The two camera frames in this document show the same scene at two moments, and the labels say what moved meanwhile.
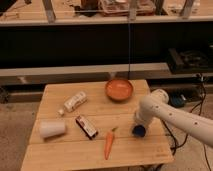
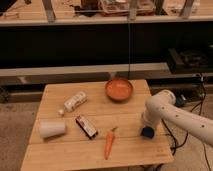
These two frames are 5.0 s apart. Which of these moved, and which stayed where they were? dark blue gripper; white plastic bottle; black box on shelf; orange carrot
Moved: dark blue gripper
Stayed: white plastic bottle; black box on shelf; orange carrot
